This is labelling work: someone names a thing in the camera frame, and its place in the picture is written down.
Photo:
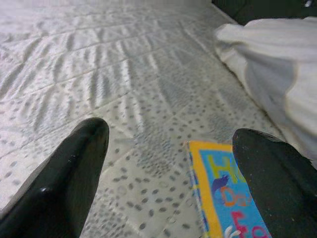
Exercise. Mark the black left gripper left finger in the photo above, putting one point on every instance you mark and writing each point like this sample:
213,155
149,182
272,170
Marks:
54,188

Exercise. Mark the white quilted mattress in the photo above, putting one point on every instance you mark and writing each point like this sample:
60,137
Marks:
136,74

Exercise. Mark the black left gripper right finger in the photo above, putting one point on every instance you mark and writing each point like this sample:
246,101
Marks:
284,193

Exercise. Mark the colourful children's book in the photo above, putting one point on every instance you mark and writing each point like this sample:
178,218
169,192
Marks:
213,183

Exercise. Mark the black tufted headboard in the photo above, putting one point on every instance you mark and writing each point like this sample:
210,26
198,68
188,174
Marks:
260,8

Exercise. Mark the white pillow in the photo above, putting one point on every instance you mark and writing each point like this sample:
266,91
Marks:
277,62

